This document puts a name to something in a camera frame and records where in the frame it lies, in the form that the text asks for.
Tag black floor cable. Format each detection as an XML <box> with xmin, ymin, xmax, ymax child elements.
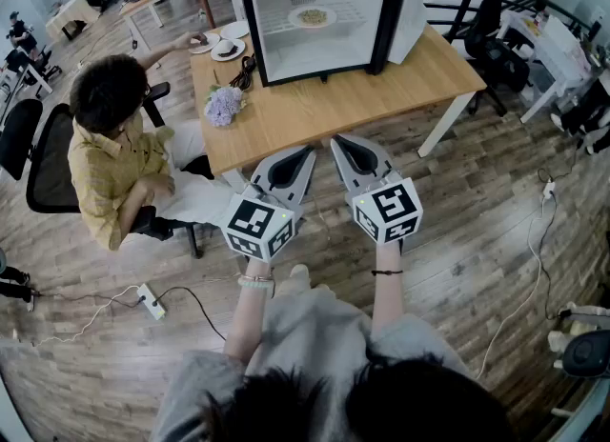
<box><xmin>153</xmin><ymin>285</ymin><xmax>228</xmax><ymax>343</ymax></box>

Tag white power strip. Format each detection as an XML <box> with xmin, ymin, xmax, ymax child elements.
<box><xmin>135</xmin><ymin>282</ymin><xmax>169</xmax><ymax>322</ymax></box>

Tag person's beige shoes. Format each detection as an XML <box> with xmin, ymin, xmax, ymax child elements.
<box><xmin>277</xmin><ymin>263</ymin><xmax>312</xmax><ymax>297</ymax></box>

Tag white plate with small item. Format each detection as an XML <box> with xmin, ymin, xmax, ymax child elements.
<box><xmin>188</xmin><ymin>31</ymin><xmax>222</xmax><ymax>55</ymax></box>

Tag coiled black cable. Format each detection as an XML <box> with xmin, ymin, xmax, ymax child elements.
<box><xmin>228</xmin><ymin>54</ymin><xmax>258</xmax><ymax>91</ymax></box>

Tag purple flower bouquet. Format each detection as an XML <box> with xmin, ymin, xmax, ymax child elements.
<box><xmin>203</xmin><ymin>84</ymin><xmax>249</xmax><ymax>129</ymax></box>

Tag white plate of food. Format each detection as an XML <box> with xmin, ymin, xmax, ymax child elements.
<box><xmin>288</xmin><ymin>5</ymin><xmax>338</xmax><ymax>30</ymax></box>

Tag black mini fridge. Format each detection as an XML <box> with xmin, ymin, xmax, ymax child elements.
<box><xmin>235</xmin><ymin>0</ymin><xmax>437</xmax><ymax>88</ymax></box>

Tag black mesh chair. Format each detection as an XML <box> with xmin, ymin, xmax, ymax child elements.
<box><xmin>0</xmin><ymin>97</ymin><xmax>45</xmax><ymax>182</ymax></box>

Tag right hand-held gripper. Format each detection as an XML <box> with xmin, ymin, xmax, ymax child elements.
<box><xmin>330</xmin><ymin>132</ymin><xmax>424</xmax><ymax>255</ymax></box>

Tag white floor cable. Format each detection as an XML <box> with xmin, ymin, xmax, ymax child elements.
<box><xmin>31</xmin><ymin>284</ymin><xmax>142</xmax><ymax>349</ymax></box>

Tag white plate with dark bun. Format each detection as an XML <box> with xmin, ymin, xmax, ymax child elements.
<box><xmin>210</xmin><ymin>37</ymin><xmax>247</xmax><ymax>63</ymax></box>

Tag black office chair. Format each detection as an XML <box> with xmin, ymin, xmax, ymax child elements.
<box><xmin>25</xmin><ymin>81</ymin><xmax>205</xmax><ymax>260</ymax></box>

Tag long white cable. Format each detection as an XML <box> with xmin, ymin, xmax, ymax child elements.
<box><xmin>475</xmin><ymin>194</ymin><xmax>559</xmax><ymax>380</ymax></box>

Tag person's grey shirt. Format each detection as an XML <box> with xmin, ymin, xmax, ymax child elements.
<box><xmin>151</xmin><ymin>282</ymin><xmax>478</xmax><ymax>442</ymax></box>

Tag pale beaded bracelet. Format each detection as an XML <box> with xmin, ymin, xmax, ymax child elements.
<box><xmin>236</xmin><ymin>273</ymin><xmax>276</xmax><ymax>291</ymax></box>

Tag white side table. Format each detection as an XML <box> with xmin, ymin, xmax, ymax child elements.
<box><xmin>498</xmin><ymin>7</ymin><xmax>604</xmax><ymax>125</ymax></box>

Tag person's right forearm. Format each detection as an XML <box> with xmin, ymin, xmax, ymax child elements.
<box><xmin>370</xmin><ymin>239</ymin><xmax>406</xmax><ymax>336</ymax></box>

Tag thin black cable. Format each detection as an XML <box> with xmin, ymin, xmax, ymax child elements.
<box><xmin>536</xmin><ymin>144</ymin><xmax>581</xmax><ymax>323</ymax></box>

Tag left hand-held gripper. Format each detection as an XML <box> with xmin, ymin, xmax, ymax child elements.
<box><xmin>220</xmin><ymin>144</ymin><xmax>318</xmax><ymax>263</ymax></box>

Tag person's left forearm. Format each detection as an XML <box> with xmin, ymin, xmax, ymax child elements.
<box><xmin>222</xmin><ymin>258</ymin><xmax>276</xmax><ymax>366</ymax></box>

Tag empty white plate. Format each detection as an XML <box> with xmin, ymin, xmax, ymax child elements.
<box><xmin>219</xmin><ymin>19</ymin><xmax>251</xmax><ymax>41</ymax></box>

